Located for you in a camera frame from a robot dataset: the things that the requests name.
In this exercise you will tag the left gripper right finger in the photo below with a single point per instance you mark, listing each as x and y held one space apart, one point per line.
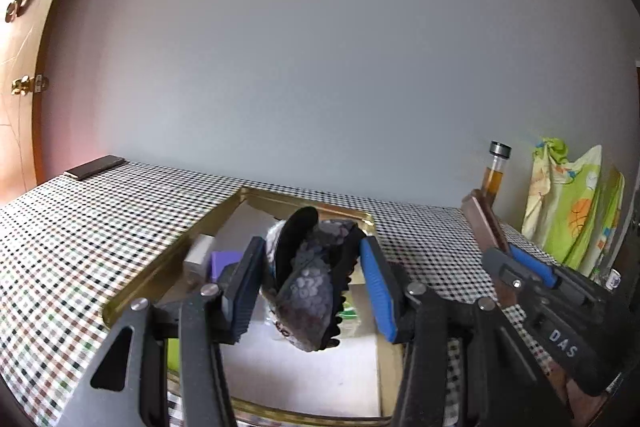
466 351

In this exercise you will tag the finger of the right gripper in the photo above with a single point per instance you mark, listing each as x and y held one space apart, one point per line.
528 268
509 272

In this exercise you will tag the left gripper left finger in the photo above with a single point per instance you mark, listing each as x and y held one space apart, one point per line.
126 383

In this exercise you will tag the green toy brick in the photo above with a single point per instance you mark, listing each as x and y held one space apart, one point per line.
173 355

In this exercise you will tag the brown wooden comb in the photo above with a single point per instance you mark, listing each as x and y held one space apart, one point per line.
488 233

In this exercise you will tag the purple block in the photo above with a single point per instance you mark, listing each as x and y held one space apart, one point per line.
219 260

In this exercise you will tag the black grey hair claw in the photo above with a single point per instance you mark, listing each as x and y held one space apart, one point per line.
310 263

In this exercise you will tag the right hand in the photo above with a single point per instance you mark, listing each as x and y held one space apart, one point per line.
585 409

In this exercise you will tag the white mug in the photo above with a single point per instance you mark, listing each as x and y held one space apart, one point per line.
613 280

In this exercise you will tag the green patterned cloth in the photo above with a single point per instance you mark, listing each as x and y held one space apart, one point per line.
572 209

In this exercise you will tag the glass tea bottle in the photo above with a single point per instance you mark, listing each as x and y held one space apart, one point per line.
500 154

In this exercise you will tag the small white box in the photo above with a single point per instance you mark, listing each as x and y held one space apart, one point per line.
196 264

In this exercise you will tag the green dental floss box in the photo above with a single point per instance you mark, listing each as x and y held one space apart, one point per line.
347 309

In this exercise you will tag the checkered tablecloth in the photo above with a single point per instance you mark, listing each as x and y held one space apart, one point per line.
67 247

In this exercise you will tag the black flat bar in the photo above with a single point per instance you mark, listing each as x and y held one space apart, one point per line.
94 167

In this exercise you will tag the wooden door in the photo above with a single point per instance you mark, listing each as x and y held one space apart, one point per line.
25 36

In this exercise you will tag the brass door handle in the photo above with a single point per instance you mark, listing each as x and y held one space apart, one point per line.
30 85

